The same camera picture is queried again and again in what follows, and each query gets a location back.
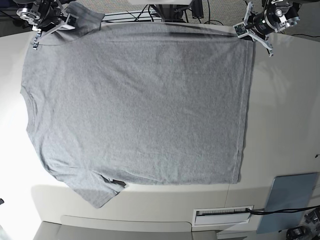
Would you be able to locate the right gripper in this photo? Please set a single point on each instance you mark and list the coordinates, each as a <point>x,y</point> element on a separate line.
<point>51,17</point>

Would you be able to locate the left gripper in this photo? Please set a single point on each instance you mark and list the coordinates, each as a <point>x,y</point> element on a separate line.
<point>256,27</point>

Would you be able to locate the grey T-shirt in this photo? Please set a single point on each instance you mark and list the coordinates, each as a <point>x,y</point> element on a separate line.
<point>139,103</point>

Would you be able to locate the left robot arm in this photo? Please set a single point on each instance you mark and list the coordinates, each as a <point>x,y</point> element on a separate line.
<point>287,12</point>

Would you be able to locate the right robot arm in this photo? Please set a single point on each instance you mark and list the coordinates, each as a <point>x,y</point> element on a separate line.
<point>25,13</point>

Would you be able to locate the blue-grey board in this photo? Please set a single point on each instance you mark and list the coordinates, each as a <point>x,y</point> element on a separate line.
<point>287,192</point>

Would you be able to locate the black device bottom right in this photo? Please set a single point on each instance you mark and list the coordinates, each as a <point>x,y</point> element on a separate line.
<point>299,233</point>

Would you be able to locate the central camera stand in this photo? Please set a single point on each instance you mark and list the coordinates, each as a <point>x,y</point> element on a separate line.
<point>176,11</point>

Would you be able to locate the white cable grommet tray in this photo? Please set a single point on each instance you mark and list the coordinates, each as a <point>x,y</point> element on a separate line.
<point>209,217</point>

